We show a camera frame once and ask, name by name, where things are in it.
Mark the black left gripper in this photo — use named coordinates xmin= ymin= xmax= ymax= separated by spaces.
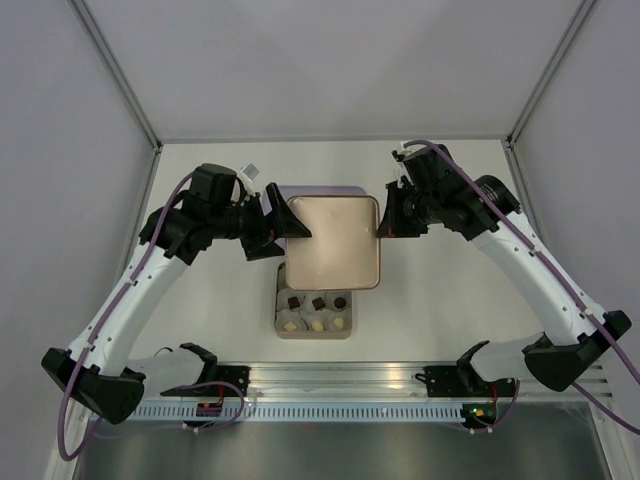
xmin=211 ymin=183 xmax=311 ymax=261

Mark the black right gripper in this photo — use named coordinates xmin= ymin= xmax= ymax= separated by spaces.
xmin=378 ymin=180 xmax=442 ymax=238

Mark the beige tin lid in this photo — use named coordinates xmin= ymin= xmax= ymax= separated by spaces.
xmin=285 ymin=195 xmax=381 ymax=291

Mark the dark round chocolate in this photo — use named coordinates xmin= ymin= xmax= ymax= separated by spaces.
xmin=334 ymin=297 xmax=347 ymax=309

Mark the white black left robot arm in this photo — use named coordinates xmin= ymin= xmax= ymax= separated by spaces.
xmin=42 ymin=164 xmax=311 ymax=425

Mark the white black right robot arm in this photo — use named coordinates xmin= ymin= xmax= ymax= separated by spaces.
xmin=377 ymin=140 xmax=631 ymax=395

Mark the lilac plastic tray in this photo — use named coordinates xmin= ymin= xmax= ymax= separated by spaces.
xmin=279 ymin=185 xmax=367 ymax=200

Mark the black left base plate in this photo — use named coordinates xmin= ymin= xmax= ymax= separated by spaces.
xmin=216 ymin=365 xmax=251 ymax=396

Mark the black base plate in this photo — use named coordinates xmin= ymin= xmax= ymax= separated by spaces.
xmin=413 ymin=366 xmax=469 ymax=398
xmin=216 ymin=365 xmax=251 ymax=396

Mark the aluminium mounting rail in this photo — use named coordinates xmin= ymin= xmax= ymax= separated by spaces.
xmin=134 ymin=360 xmax=614 ymax=401

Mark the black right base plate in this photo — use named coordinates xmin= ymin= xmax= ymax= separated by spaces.
xmin=413 ymin=366 xmax=469 ymax=398

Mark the white slotted cable duct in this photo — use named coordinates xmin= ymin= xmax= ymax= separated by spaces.
xmin=129 ymin=400 xmax=463 ymax=423

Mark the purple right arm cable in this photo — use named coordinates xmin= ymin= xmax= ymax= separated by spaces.
xmin=402 ymin=139 xmax=640 ymax=436

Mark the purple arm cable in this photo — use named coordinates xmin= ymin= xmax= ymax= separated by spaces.
xmin=402 ymin=139 xmax=640 ymax=436
xmin=57 ymin=172 xmax=196 ymax=464

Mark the aluminium frame post right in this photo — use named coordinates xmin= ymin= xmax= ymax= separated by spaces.
xmin=505 ymin=0 xmax=600 ymax=145

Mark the aluminium frame post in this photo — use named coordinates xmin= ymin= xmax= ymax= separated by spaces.
xmin=67 ymin=0 xmax=163 ymax=152
xmin=505 ymin=0 xmax=600 ymax=145

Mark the aluminium frame post left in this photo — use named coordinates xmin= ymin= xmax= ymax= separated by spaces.
xmin=67 ymin=0 xmax=163 ymax=152

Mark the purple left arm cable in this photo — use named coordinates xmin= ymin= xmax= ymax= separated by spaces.
xmin=57 ymin=172 xmax=196 ymax=464

